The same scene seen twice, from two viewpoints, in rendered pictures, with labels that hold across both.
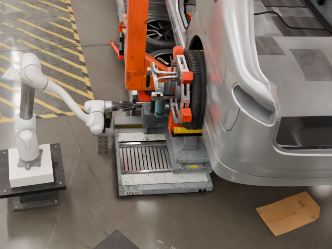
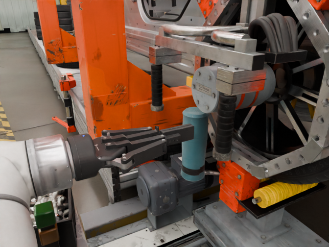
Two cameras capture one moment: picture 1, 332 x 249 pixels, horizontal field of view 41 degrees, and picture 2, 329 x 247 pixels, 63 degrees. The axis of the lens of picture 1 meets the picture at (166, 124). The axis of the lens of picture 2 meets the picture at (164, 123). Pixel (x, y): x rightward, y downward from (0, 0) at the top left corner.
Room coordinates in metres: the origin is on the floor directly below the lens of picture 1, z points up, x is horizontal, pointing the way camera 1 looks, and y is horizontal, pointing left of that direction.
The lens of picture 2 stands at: (2.27, 0.38, 1.06)
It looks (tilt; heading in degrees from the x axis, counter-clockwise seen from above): 24 degrees down; 345
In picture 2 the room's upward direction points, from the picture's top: straight up
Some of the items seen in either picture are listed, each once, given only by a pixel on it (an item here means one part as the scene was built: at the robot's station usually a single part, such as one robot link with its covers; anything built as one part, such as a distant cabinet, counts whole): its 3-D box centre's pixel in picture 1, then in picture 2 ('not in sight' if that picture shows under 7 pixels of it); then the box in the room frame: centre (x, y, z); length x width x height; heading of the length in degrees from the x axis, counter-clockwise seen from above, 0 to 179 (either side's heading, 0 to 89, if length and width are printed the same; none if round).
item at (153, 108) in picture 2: (147, 80); (156, 86); (3.08, 0.20, 0.83); 0.04 x 0.04 x 0.16
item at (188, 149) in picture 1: (190, 136); (266, 205); (3.00, -0.24, 0.32); 0.40 x 0.30 x 0.28; 13
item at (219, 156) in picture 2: (152, 105); (224, 125); (2.75, 0.12, 0.83); 0.04 x 0.04 x 0.16
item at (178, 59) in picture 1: (178, 90); (251, 83); (2.96, -0.07, 0.85); 0.54 x 0.07 x 0.54; 13
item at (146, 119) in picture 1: (162, 119); (182, 190); (3.26, 0.03, 0.26); 0.42 x 0.18 x 0.35; 103
